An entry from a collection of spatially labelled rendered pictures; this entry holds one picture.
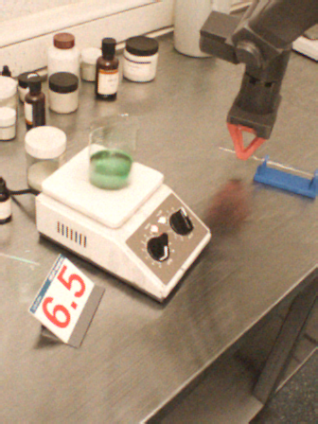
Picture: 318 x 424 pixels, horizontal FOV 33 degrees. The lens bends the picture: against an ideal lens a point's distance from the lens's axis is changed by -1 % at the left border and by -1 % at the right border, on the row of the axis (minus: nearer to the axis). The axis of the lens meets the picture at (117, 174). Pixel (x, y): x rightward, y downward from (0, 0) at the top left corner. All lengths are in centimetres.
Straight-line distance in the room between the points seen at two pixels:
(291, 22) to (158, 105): 44
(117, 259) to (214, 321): 14
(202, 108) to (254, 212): 29
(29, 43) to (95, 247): 50
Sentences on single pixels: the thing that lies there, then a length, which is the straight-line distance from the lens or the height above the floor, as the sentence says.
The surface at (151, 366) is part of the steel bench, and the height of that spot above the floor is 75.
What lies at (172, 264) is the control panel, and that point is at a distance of 67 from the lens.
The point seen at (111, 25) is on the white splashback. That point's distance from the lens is 118.
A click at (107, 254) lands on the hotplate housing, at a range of 67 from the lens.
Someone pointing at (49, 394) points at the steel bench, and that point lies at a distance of 60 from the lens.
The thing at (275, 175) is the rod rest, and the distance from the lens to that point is 89.
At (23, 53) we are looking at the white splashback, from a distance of 105.
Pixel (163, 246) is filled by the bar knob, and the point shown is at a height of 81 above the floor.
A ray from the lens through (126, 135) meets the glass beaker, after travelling 68.
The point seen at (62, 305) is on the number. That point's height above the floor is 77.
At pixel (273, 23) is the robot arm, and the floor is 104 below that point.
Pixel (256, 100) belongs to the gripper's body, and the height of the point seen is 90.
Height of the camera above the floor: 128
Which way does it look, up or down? 39 degrees down
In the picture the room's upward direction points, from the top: 5 degrees clockwise
